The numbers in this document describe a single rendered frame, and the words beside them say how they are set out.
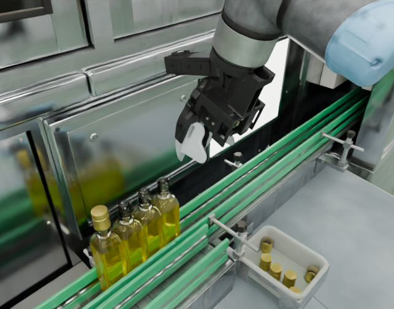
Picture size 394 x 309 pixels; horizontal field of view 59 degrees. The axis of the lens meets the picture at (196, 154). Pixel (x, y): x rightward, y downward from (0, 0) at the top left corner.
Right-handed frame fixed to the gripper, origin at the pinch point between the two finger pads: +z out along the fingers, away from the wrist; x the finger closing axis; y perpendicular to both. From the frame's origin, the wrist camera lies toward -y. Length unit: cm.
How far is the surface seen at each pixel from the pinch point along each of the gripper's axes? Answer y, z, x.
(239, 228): 11.0, 31.8, 17.3
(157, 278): 5.6, 43.9, -3.0
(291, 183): 8, 51, 62
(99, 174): -19.9, 28.3, -3.8
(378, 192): 32, 51, 91
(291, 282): 30, 47, 28
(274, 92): -19, 31, 72
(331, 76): -15, 36, 114
